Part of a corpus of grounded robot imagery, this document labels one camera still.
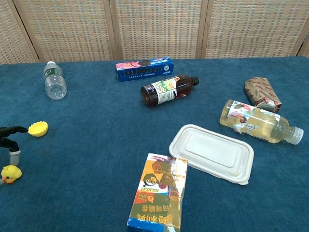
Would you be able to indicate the colourful snack carton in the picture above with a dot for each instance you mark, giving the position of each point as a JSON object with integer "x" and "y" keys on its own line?
{"x": 159, "y": 195}

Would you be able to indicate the dark brown tea bottle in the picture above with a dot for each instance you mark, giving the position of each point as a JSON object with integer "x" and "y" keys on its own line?
{"x": 166, "y": 90}

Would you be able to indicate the yellow rubber duck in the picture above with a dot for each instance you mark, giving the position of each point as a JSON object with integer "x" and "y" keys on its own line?
{"x": 10, "y": 173}

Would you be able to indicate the white rectangular container lid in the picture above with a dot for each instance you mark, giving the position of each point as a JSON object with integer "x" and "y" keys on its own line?
{"x": 211, "y": 152}

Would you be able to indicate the clear water bottle green label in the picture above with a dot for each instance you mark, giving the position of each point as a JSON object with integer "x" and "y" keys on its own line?
{"x": 54, "y": 81}

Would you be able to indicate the blue cookie box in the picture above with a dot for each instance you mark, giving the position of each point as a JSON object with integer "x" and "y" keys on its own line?
{"x": 144, "y": 69}

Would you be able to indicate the gold red wrapped snack pack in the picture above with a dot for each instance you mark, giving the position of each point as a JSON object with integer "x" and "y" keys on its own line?
{"x": 263, "y": 93}

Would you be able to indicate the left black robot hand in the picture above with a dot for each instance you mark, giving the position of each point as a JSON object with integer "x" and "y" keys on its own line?
{"x": 9, "y": 144}

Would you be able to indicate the woven folding screen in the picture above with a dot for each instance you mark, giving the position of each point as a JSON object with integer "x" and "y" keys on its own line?
{"x": 154, "y": 29}

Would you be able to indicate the yellow bottle cap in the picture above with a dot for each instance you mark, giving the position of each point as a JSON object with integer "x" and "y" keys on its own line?
{"x": 38, "y": 129}

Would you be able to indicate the pale yellow drink bottle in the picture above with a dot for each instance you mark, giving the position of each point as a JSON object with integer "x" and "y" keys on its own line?
{"x": 259, "y": 122}

